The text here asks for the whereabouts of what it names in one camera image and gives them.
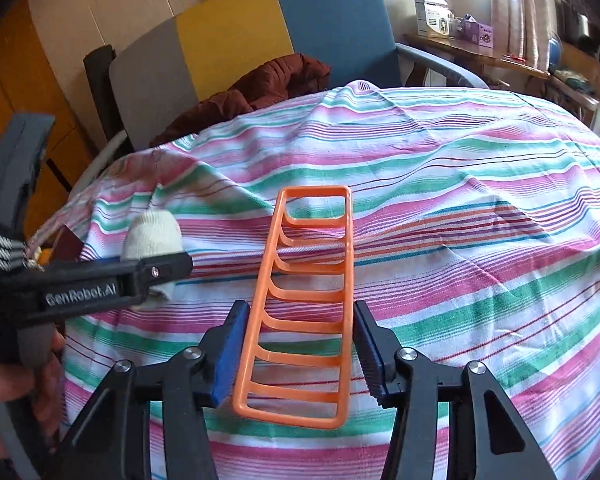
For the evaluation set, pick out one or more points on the person's left hand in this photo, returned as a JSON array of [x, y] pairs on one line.
[[10, 380]]

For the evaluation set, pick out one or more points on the white shelf unit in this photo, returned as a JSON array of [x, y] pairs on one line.
[[577, 100]]

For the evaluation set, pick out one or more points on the maroon cloth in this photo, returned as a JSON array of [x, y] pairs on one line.
[[270, 80]]

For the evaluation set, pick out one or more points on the striped pink green cloth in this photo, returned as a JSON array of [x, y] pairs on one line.
[[455, 240]]

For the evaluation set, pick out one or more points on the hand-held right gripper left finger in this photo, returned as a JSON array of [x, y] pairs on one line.
[[230, 350]]

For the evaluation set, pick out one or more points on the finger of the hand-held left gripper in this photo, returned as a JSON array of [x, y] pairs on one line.
[[165, 272]]

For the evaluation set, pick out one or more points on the cream appliance box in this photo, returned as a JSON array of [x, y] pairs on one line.
[[430, 17]]

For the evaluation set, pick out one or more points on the pink patterned curtain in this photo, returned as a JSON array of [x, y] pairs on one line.
[[520, 10]]

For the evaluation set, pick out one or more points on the white sock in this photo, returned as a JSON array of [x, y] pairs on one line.
[[150, 235]]

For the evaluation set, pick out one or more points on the orange plastic rack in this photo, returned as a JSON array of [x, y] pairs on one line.
[[290, 416]]

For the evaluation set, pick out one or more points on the wooden desk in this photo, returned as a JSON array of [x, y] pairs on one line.
[[505, 62]]

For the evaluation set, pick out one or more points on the purple box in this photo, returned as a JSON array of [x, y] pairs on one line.
[[477, 35]]

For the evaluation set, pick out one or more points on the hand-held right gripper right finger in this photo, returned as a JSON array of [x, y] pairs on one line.
[[372, 355]]

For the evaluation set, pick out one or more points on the wooden cabinet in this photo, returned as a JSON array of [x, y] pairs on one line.
[[10, 85]]

